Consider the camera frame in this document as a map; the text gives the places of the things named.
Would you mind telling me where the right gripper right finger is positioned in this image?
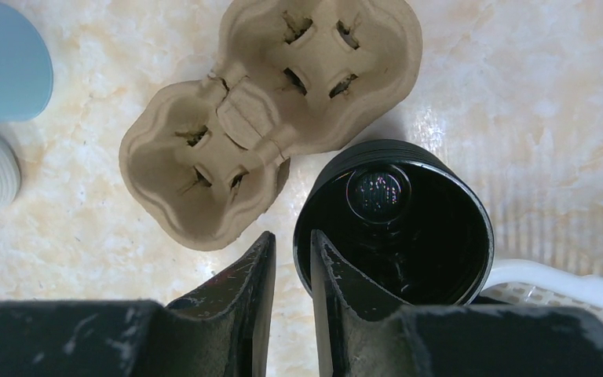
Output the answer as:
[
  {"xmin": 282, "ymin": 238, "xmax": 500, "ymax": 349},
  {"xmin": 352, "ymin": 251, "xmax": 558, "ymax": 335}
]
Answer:
[{"xmin": 311, "ymin": 230, "xmax": 603, "ymax": 376}]

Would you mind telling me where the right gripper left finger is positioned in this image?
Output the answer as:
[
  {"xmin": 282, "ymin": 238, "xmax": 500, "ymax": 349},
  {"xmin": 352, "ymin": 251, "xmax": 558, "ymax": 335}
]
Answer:
[{"xmin": 0, "ymin": 232, "xmax": 276, "ymax": 376}]

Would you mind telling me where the stack of black cups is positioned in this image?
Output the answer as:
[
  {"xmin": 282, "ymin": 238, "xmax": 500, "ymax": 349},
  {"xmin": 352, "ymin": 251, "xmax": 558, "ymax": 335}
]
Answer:
[{"xmin": 293, "ymin": 139, "xmax": 495, "ymax": 305}]

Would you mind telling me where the white plastic basket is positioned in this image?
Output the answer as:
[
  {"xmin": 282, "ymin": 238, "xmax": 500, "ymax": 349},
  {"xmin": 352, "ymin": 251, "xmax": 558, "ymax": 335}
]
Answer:
[{"xmin": 481, "ymin": 259, "xmax": 603, "ymax": 323}]

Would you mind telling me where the brown pulp cup carrier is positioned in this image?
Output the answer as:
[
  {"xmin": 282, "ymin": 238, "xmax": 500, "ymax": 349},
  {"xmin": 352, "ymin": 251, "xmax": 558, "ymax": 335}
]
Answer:
[{"xmin": 119, "ymin": 1, "xmax": 422, "ymax": 251}]

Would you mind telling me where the blue straw holder cup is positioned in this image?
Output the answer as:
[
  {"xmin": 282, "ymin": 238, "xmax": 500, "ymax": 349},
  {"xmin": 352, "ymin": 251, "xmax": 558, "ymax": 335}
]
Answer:
[{"xmin": 0, "ymin": 2, "xmax": 53, "ymax": 123}]

